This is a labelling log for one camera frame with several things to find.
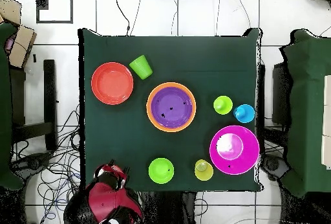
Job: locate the black chair frame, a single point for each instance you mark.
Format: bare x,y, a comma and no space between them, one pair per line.
49,99

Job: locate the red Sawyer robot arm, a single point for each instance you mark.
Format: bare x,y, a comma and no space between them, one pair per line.
106,203

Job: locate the black stand base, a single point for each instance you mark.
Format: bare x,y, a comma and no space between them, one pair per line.
33,163
272,164

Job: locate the small green bowl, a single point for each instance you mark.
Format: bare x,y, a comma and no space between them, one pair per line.
161,171

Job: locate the white box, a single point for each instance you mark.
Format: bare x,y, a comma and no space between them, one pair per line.
327,120

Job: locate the wide red-orange bowl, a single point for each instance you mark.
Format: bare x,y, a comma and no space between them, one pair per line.
112,83

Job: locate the yellow cup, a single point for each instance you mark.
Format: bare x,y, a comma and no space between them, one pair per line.
204,169

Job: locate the lime green cup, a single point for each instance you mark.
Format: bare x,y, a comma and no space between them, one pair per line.
223,105

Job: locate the purple bowl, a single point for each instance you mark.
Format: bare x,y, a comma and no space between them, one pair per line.
172,107

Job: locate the green cloth covered table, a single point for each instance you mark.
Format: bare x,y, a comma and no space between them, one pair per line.
4,105
307,105

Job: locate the cardboard box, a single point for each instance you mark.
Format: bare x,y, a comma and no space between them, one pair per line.
22,46
9,9

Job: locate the blue cup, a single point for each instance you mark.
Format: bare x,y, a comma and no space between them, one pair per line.
244,113

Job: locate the dark green tablecloth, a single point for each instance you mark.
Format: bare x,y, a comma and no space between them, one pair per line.
194,60

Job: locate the large pink bowl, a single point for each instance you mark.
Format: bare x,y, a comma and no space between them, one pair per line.
234,150

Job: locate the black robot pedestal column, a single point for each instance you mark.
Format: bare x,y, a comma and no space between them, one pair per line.
168,208

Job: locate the large orange bowl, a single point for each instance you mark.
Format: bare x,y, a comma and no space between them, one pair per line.
149,110

